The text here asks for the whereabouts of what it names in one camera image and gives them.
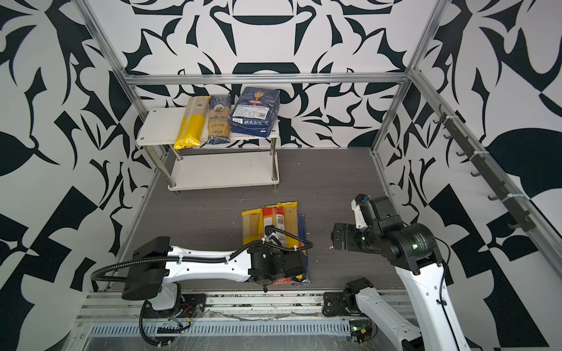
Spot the black corrugated cable conduit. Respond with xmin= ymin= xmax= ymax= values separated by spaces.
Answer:
xmin=90 ymin=224 xmax=316 ymax=347

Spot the aluminium cage frame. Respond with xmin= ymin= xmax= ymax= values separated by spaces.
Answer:
xmin=75 ymin=1 xmax=561 ymax=274

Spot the yellow Pastatime spaghetti pack left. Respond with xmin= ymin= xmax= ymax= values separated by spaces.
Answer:
xmin=241 ymin=209 xmax=263 ymax=245

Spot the yellow spaghetti pack barcode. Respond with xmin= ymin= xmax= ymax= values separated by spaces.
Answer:
xmin=174 ymin=96 xmax=210 ymax=150

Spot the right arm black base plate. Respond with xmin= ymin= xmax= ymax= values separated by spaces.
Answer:
xmin=322 ymin=290 xmax=361 ymax=317

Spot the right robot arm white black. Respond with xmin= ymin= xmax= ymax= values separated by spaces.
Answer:
xmin=331 ymin=194 xmax=470 ymax=350

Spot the red spaghetti pack white label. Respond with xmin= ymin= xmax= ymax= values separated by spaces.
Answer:
xmin=262 ymin=207 xmax=287 ymax=247

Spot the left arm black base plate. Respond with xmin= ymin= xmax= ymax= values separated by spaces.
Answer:
xmin=143 ymin=293 xmax=207 ymax=319

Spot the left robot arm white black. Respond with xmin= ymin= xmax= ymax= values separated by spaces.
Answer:
xmin=121 ymin=236 xmax=307 ymax=312

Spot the yellow Pastatime spaghetti pack right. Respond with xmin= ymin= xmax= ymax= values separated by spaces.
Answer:
xmin=275 ymin=202 xmax=303 ymax=248

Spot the dark blue clear spaghetti pack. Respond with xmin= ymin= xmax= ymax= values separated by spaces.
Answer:
xmin=207 ymin=94 xmax=231 ymax=145

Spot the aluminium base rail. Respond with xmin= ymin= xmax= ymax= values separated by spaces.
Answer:
xmin=69 ymin=290 xmax=417 ymax=350

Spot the grey wall hook rack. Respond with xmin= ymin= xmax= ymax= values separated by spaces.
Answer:
xmin=434 ymin=105 xmax=537 ymax=232

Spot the dark blue Barilla pasta box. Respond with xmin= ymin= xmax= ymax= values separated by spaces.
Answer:
xmin=229 ymin=87 xmax=280 ymax=137

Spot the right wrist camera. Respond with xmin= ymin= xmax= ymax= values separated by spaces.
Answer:
xmin=351 ymin=194 xmax=375 ymax=230

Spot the white two-tier metal shelf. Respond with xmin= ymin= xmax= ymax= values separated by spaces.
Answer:
xmin=136 ymin=108 xmax=280 ymax=192

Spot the yellow pastatime spaghetti pack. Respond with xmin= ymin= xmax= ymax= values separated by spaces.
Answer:
xmin=241 ymin=209 xmax=263 ymax=245
xmin=275 ymin=202 xmax=303 ymax=248

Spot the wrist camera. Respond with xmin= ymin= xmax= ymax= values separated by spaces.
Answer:
xmin=264 ymin=232 xmax=282 ymax=247
xmin=351 ymin=194 xmax=375 ymax=230

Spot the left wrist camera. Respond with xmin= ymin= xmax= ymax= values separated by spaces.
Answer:
xmin=264 ymin=232 xmax=282 ymax=247

